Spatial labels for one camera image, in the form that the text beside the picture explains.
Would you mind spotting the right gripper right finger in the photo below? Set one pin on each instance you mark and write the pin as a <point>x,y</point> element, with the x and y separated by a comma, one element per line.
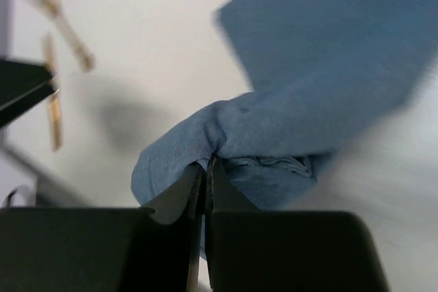
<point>253,250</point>

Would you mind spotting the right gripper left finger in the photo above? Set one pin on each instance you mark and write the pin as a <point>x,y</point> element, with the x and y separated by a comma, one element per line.
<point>151,248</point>

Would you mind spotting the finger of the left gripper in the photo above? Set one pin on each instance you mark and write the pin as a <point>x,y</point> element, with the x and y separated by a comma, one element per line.
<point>23,85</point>

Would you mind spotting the gold knife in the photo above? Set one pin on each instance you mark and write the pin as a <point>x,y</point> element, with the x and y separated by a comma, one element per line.
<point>54,102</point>

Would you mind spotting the blue cloth napkin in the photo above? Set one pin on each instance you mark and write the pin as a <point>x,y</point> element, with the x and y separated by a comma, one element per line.
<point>322,71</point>

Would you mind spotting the gold fork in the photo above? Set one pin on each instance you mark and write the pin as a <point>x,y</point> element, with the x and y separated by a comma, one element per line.
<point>53,9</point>

